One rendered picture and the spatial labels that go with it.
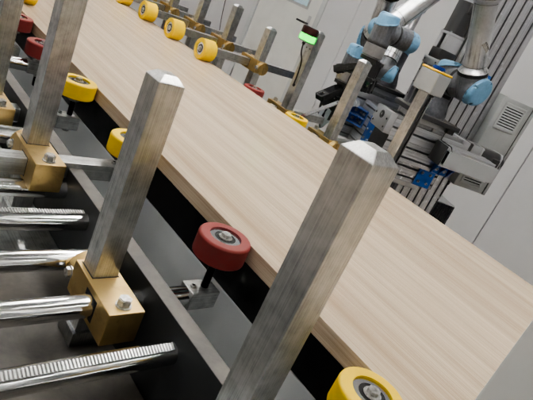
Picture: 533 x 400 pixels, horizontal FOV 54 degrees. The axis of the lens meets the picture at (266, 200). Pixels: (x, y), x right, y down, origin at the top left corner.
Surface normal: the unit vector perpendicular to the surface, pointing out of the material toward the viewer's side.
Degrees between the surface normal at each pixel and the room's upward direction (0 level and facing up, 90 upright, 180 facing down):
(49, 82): 90
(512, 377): 90
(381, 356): 0
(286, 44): 90
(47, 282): 0
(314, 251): 90
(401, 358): 0
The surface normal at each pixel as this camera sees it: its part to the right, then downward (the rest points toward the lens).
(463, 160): 0.21, 0.45
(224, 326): -0.72, -0.04
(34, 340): 0.39, -0.85
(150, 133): 0.58, 0.52
